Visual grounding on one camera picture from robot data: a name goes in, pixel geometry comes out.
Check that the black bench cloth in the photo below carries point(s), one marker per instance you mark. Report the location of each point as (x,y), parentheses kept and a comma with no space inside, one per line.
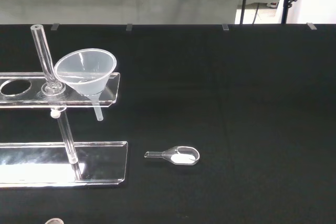
(236,119)

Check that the clear cloth clip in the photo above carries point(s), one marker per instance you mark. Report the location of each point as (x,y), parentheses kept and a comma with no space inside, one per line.
(129,27)
(312,26)
(54,26)
(225,27)

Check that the glass weighing funnel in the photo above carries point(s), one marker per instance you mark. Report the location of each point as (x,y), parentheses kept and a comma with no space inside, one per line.
(181,158)

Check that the clear acrylic funnel stand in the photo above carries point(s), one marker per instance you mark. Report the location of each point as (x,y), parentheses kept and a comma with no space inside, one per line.
(31,155)

